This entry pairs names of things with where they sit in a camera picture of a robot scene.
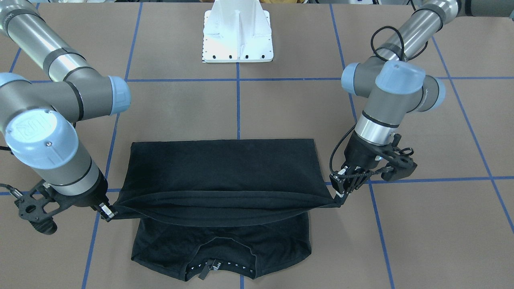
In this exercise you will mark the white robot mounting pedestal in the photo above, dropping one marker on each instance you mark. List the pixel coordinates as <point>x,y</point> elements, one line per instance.
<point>237,31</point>

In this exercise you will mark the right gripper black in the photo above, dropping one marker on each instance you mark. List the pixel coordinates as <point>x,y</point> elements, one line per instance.
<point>89,195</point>

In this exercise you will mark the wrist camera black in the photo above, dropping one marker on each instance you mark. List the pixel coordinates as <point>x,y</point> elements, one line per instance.
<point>40,204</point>
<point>400,163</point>

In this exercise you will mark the black graphic t-shirt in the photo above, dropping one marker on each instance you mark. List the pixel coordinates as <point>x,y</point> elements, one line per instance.
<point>233,205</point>

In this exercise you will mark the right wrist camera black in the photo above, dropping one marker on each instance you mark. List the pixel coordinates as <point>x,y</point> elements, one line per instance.
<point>40,204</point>

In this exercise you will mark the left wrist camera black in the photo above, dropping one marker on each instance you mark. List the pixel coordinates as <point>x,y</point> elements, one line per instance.
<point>400,163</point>

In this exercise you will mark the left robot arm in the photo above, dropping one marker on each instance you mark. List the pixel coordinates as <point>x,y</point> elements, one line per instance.
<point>394,87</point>

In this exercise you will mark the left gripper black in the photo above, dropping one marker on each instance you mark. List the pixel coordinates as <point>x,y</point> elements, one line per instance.
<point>358,154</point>

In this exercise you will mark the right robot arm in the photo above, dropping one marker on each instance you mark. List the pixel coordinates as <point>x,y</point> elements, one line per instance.
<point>37,118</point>

